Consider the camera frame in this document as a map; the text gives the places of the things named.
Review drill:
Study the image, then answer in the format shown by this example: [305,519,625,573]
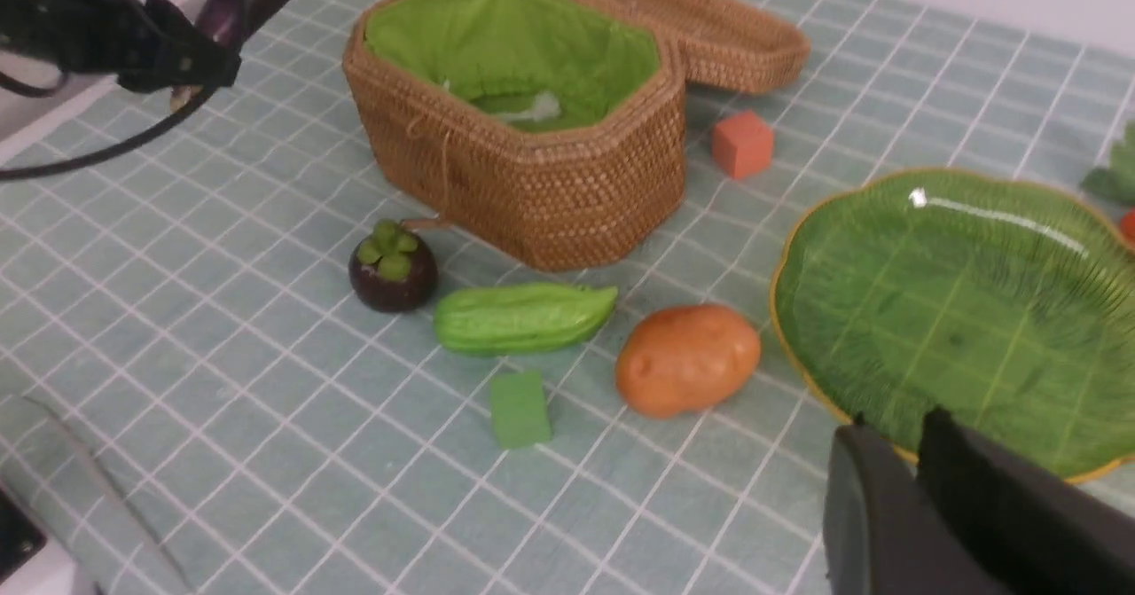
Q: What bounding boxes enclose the green checkered tablecloth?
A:
[1,0,1132,594]

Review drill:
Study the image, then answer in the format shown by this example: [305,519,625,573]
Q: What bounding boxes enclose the green bitter gourd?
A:
[432,280,620,357]

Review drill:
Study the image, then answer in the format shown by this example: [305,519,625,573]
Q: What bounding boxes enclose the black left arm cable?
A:
[0,0,249,182]

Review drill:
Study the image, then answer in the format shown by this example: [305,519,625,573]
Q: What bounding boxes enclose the green foam cube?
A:
[489,370,554,450]

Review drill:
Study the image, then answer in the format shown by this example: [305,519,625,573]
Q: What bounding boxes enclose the woven wicker basket green lining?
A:
[341,0,688,273]

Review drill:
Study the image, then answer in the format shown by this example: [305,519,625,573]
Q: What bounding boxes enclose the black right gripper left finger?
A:
[822,425,1009,594]

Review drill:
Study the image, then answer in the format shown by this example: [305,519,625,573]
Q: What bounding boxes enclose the orange carrot green leaves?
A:
[1081,120,1134,245]

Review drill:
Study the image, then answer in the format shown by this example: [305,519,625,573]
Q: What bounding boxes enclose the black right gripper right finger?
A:
[917,409,1134,594]

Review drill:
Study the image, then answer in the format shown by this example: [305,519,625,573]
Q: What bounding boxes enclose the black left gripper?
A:
[1,0,242,94]

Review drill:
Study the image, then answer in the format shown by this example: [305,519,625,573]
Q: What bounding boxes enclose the brown potato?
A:
[614,304,762,419]

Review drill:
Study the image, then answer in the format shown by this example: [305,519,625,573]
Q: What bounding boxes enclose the orange foam cube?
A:
[711,110,775,181]

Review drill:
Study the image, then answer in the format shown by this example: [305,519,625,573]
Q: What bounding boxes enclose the dark purple mangosteen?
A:
[348,219,442,315]

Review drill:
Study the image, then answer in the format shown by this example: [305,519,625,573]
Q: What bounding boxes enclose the woven wicker basket lid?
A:
[597,0,812,95]

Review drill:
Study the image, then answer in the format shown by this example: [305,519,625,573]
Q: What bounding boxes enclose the green glass leaf plate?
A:
[770,168,1132,481]

